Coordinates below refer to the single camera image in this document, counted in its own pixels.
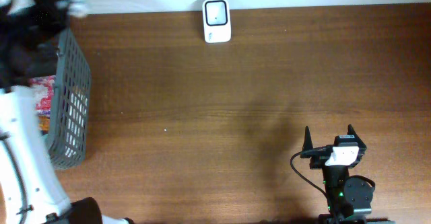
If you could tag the grey plastic mesh basket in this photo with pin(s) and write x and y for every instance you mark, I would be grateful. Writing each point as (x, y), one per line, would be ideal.
(64, 132)

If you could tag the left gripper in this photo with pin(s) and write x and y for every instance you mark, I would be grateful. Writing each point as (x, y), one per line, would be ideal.
(48, 28)

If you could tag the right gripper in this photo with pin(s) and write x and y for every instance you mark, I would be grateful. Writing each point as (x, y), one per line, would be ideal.
(318, 152)

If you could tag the red purple snack bag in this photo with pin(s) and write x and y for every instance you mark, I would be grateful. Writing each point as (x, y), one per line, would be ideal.
(43, 91)

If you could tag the white barcode scanner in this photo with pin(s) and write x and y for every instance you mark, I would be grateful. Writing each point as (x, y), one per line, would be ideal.
(216, 21)

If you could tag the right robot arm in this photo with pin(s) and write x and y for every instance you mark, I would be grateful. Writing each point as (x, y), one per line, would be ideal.
(348, 197)

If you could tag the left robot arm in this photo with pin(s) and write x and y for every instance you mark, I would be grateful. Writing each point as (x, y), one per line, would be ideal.
(31, 189)

